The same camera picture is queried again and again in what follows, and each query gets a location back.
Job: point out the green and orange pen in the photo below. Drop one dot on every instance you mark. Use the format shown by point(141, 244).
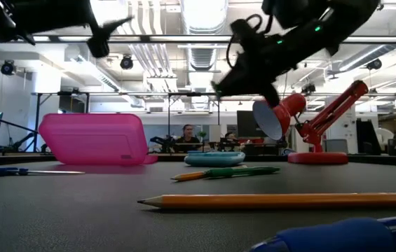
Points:
point(187, 176)

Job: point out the black computer monitor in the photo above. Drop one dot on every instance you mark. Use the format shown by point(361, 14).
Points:
point(245, 124)

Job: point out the red desk lamp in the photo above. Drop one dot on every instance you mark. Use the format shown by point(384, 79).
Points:
point(318, 158)

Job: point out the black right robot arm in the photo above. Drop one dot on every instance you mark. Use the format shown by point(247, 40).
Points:
point(341, 21)

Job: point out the pink plastic pencil box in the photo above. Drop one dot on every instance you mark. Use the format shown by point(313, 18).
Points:
point(92, 140)

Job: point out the black metal frame stand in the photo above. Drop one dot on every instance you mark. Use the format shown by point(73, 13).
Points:
point(169, 119)

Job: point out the long orange pencil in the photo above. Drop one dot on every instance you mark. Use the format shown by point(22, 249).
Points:
point(271, 201)

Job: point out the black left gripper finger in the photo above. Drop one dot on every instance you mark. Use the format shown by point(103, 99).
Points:
point(117, 24)
point(98, 47)

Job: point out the person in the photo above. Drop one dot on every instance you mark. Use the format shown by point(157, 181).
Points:
point(230, 136)
point(188, 140)

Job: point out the blue pen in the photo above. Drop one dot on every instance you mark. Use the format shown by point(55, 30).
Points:
point(341, 234)

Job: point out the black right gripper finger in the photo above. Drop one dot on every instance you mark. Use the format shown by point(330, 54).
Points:
point(272, 97)
point(227, 88)

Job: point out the light blue calculator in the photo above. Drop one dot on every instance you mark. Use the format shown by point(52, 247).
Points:
point(215, 160)

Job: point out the black ceiling camera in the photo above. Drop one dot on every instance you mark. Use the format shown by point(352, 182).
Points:
point(126, 63)
point(374, 64)
point(308, 89)
point(7, 68)

